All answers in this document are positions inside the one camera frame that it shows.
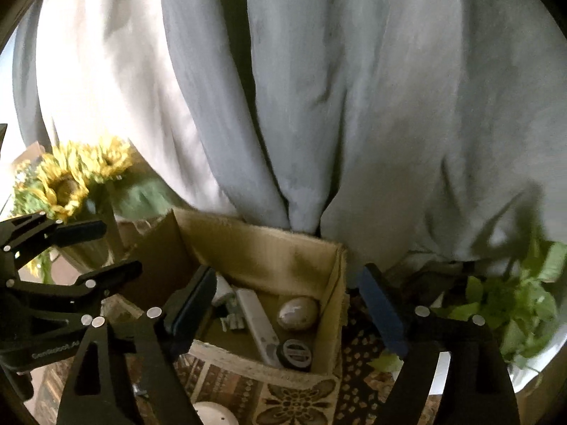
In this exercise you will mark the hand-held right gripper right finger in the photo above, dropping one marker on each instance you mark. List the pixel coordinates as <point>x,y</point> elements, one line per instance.
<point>381,314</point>

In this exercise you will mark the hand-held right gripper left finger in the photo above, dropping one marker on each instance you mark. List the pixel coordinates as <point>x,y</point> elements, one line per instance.
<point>195,303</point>

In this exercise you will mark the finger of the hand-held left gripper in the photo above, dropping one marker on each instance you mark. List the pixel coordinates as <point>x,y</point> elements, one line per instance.
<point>115,274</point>
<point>84,230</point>

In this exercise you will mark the small robot figurine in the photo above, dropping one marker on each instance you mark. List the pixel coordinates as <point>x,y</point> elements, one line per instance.
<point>232,316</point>

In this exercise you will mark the white remote control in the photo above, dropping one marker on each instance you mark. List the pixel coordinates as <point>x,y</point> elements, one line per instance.
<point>259,323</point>

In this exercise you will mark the silver egg-shaped object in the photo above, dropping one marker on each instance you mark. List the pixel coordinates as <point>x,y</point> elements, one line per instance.
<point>297,312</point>

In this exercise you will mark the small black round tin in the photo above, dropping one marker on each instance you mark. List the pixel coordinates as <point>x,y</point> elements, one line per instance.
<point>296,354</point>

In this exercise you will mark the cardboard box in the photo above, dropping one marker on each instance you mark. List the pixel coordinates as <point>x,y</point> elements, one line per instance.
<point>283,256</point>

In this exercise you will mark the grey flower vase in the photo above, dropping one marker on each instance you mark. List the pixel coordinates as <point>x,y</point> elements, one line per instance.
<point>113,225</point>

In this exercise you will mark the sunflower bouquet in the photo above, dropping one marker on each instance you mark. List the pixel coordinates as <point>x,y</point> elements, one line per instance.
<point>66,186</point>

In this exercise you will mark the patterned table runner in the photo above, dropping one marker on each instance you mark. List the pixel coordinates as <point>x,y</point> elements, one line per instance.
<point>292,400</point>

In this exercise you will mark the green potted plant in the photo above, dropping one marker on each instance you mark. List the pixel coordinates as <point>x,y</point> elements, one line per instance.
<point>514,305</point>

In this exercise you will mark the pale curtain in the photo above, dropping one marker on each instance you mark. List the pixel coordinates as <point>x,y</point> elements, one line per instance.
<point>110,75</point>

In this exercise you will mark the white plant pot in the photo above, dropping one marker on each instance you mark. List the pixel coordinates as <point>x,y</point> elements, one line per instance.
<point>534,369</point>

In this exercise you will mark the grey curtain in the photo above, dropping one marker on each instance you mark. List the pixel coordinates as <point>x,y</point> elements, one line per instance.
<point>376,97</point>

